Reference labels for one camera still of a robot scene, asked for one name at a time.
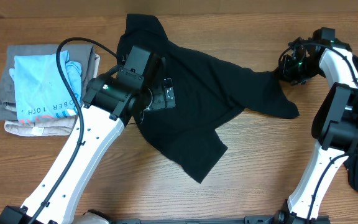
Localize black t-shirt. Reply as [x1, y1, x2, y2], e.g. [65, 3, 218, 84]
[117, 14, 299, 182]

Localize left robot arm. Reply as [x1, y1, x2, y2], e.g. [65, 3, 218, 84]
[0, 45, 175, 224]

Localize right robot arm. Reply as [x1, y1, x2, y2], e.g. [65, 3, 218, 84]
[245, 27, 358, 223]

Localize beige folded garment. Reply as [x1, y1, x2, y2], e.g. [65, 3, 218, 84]
[4, 53, 101, 138]

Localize light blue folded shirt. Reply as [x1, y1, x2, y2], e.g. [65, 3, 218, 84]
[9, 54, 77, 123]

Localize grey folded garment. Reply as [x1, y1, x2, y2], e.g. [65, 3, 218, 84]
[0, 44, 96, 121]

